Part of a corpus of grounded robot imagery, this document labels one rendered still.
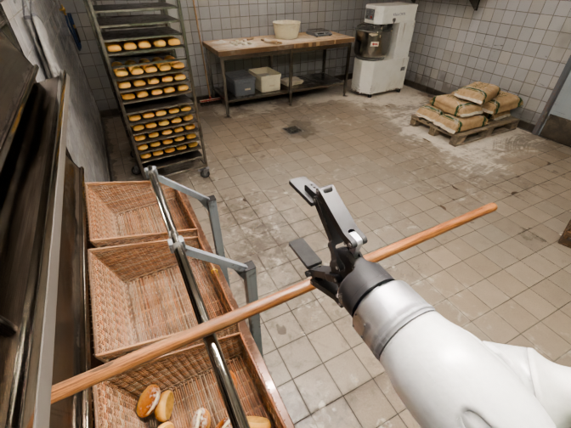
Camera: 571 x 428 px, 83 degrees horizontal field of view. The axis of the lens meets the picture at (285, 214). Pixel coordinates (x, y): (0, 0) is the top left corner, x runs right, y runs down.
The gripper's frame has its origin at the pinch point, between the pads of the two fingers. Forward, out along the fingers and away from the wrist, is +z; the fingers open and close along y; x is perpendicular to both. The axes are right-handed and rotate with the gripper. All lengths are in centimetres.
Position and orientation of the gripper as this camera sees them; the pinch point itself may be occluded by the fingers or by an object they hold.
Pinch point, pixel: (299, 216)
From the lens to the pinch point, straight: 56.2
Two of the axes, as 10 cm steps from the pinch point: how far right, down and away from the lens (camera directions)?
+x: 8.8, -2.9, 3.7
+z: -4.7, -5.4, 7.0
